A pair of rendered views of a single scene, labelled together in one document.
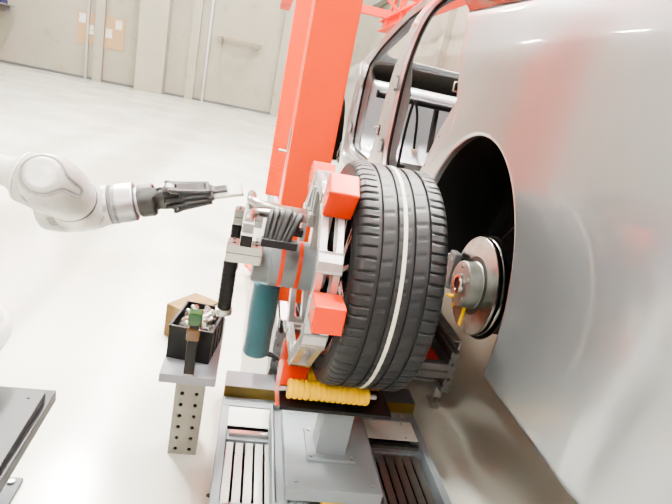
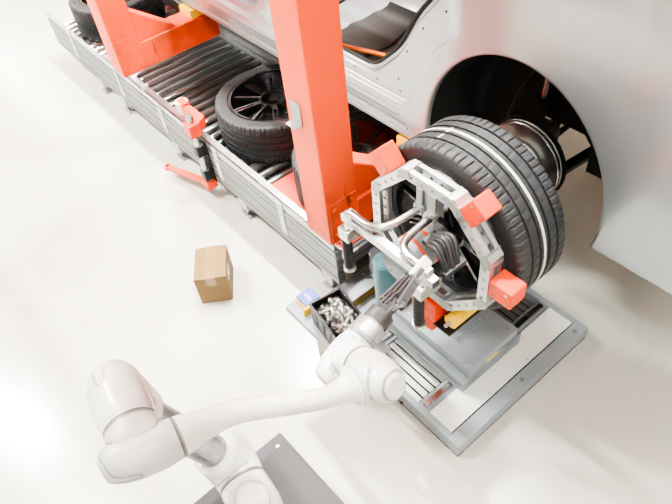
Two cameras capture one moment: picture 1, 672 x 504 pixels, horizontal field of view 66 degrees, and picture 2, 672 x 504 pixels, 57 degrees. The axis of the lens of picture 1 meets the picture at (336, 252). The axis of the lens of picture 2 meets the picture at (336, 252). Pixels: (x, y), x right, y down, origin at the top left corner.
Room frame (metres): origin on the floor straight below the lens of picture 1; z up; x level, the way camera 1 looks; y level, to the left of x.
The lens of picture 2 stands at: (0.24, 0.94, 2.40)
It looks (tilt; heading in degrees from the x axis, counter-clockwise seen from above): 47 degrees down; 337
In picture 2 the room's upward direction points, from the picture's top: 8 degrees counter-clockwise
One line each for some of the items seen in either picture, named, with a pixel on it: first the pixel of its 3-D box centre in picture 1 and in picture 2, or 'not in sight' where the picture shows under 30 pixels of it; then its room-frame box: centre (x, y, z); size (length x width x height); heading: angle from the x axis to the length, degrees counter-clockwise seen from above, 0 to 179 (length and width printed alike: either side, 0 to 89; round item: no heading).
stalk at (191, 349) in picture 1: (192, 343); not in sight; (1.39, 0.37, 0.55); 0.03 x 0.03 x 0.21; 11
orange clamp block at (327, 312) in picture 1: (326, 313); (506, 289); (1.14, -0.01, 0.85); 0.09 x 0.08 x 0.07; 11
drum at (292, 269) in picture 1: (288, 263); (417, 250); (1.43, 0.13, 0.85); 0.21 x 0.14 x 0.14; 101
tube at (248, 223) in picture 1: (282, 209); (428, 235); (1.33, 0.16, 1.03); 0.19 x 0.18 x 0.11; 101
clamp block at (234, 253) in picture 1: (244, 250); (425, 284); (1.24, 0.23, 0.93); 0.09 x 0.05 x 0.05; 101
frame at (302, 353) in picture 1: (312, 267); (432, 239); (1.45, 0.06, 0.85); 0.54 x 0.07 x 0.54; 11
